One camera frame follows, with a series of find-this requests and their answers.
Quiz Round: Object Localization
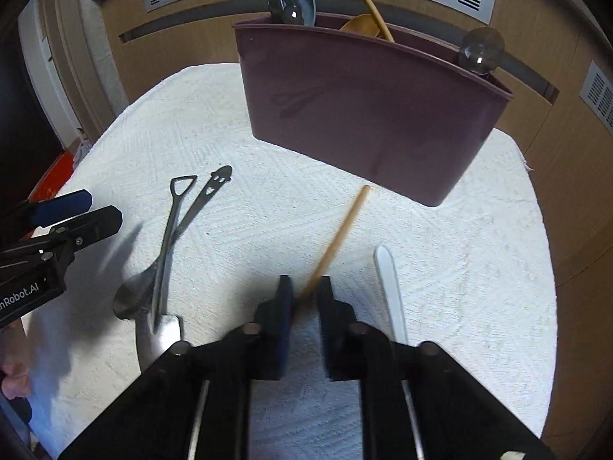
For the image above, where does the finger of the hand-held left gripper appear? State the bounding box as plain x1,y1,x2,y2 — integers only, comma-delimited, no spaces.
0,190,93,231
43,205,124,269

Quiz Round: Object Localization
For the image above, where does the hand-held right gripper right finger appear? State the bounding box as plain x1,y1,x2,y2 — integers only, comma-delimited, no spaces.
316,275,557,460

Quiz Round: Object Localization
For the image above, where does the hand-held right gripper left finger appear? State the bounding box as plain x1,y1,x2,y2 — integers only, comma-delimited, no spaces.
57,275,296,460

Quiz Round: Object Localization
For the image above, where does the metal shovel-shaped spoon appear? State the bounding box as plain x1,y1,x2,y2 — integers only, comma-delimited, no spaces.
151,176,198,346

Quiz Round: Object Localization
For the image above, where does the metal spoon smiley-face handle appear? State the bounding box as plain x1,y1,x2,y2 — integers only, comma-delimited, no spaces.
113,165,234,320

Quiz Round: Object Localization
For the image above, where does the wooden chopstick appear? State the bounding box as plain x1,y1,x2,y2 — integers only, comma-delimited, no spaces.
297,184,372,308
338,0,396,43

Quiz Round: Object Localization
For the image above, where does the maroon plastic utensil holder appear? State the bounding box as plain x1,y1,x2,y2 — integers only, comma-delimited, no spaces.
233,13,515,208

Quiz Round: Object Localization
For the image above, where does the metal spoon black handle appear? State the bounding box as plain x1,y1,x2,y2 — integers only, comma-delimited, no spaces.
460,27,506,76
267,0,307,25

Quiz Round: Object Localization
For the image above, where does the blue plastic spoon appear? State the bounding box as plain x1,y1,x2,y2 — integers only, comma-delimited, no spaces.
280,0,317,28

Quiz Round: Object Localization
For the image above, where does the wooden spoon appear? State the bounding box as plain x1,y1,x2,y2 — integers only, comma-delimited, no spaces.
340,14,390,42

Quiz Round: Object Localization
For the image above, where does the person's left hand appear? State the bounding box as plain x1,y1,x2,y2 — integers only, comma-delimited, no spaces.
0,335,35,401

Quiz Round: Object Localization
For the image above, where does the red box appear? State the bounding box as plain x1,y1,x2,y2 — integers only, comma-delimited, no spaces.
28,151,74,202

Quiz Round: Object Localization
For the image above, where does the white textured table cloth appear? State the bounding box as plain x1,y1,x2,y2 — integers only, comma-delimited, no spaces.
21,62,559,460

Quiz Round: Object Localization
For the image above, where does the short grey cabinet vent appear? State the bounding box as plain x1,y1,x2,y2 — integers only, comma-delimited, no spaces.
579,61,613,136

